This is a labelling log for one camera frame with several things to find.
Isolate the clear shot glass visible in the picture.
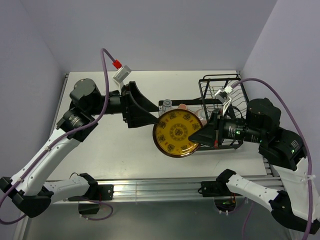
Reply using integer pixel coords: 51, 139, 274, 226
161, 99, 172, 113

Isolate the yellow patterned plate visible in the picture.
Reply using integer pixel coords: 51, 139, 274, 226
152, 108, 203, 158

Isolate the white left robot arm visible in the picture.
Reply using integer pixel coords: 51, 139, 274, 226
0, 78, 159, 218

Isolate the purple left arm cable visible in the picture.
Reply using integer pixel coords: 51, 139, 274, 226
0, 48, 118, 225

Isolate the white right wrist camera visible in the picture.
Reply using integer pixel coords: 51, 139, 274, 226
214, 86, 234, 116

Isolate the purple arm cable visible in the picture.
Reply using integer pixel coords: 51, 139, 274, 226
231, 78, 315, 240
0, 48, 118, 225

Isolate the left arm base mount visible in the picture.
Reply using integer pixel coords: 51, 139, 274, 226
67, 184, 114, 221

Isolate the aluminium rail frame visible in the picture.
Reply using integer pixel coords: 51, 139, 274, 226
14, 172, 301, 240

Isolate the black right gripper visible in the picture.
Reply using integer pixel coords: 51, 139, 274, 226
187, 106, 263, 145

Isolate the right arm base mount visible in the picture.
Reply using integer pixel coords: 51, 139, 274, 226
197, 180, 237, 212

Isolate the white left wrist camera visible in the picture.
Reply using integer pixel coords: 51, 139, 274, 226
112, 59, 132, 89

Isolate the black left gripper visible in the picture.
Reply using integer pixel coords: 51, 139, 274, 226
87, 81, 159, 128

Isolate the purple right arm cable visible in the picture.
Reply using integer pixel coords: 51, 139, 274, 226
231, 78, 315, 240

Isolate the black wire dish rack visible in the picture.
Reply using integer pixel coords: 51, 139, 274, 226
158, 74, 258, 153

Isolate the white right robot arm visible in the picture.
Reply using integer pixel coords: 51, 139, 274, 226
189, 98, 320, 235

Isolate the red floral patterned bowl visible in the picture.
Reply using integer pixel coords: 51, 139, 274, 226
195, 108, 207, 126

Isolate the pink mug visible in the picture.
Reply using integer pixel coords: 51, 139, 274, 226
178, 103, 188, 110

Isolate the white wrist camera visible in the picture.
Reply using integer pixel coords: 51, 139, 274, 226
112, 59, 132, 89
214, 86, 234, 116

